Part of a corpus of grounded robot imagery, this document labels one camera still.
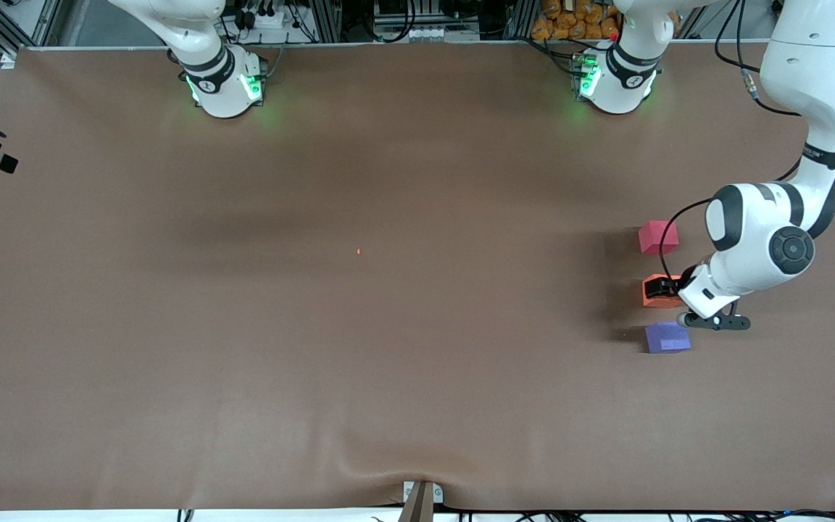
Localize red foam block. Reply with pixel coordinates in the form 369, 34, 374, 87
638, 220, 679, 255

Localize orange foam block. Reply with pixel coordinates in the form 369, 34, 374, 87
641, 273, 685, 310

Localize white power strip with plugs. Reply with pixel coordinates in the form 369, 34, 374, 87
238, 0, 295, 31

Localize aluminium frame post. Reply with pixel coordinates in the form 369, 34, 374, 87
508, 0, 540, 41
309, 0, 342, 43

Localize orange netted bag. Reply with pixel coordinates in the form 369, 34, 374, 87
531, 0, 619, 41

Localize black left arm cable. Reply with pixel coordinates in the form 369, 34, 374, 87
659, 0, 835, 283

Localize purple foam block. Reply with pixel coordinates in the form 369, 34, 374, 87
644, 321, 692, 355

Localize grey table edge clamp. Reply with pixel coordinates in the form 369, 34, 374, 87
397, 478, 445, 522

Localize brown table mat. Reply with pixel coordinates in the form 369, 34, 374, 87
0, 42, 835, 512

